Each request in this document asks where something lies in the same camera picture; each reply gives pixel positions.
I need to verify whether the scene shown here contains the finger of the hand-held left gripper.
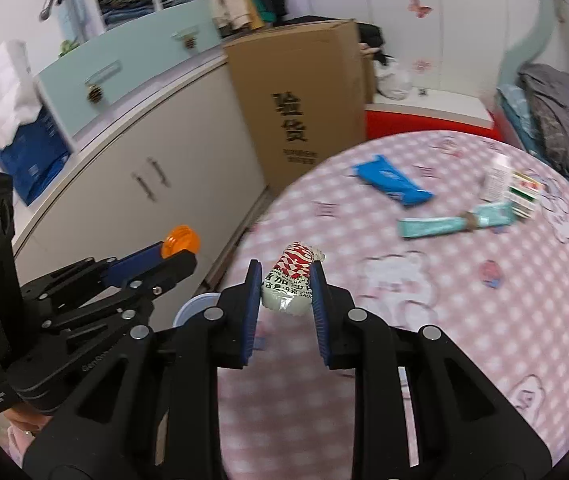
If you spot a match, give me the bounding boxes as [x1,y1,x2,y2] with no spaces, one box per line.
[39,251,198,335]
[19,241,166,313]

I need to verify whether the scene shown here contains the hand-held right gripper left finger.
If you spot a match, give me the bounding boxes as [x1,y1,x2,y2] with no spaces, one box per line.
[22,258,265,480]

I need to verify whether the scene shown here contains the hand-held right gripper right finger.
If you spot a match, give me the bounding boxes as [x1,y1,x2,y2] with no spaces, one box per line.
[309,261,553,480]

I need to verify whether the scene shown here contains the orange plastic cap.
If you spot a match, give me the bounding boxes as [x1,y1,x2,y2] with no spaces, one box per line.
[161,225,200,259]

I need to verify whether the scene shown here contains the red white sauce packet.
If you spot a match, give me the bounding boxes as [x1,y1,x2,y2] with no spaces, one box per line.
[262,241,327,316]

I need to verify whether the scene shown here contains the pale blue round bin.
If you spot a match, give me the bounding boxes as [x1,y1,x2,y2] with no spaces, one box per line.
[172,292,223,332]

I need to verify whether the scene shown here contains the person's left hand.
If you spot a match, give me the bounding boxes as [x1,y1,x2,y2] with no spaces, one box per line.
[5,406,49,462]

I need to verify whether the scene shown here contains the blue bag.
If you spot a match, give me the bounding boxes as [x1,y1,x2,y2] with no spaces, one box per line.
[0,109,71,207]

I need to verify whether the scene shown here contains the beige cabinet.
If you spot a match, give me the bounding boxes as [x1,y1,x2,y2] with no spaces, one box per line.
[12,52,271,313]

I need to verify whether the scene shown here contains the teal long wrapper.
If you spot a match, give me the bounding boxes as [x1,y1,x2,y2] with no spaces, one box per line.
[397,200,515,241]

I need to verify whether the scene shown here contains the blue plastic packet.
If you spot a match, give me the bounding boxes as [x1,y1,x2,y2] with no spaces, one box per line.
[352,156,435,208]

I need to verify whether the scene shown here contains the large cardboard box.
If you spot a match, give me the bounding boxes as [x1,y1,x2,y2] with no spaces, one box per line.
[223,18,368,197]

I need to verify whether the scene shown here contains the mint drawer unit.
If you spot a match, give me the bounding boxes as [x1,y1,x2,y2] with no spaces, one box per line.
[37,0,223,142]

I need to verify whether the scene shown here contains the red panel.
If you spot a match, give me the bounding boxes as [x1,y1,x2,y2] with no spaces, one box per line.
[365,106,496,142]

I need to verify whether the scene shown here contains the white small carton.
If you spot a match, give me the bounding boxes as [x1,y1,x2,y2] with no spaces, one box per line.
[481,152,513,202]

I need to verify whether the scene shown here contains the green red striped box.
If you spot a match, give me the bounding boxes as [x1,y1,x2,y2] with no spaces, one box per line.
[507,170,548,222]

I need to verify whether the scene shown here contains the white plastic bag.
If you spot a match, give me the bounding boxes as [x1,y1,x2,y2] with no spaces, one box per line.
[375,57,412,101]

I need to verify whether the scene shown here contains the mustard hanging garment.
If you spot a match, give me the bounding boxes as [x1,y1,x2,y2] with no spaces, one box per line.
[237,0,266,31]

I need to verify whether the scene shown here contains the teal striped cloth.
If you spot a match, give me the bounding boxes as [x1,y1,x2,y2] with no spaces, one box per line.
[496,83,541,154]

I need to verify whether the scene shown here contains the black cloth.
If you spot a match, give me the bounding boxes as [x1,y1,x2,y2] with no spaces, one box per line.
[357,22,386,52]

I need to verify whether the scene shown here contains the grey pillow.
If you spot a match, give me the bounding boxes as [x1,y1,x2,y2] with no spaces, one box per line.
[517,62,569,182]

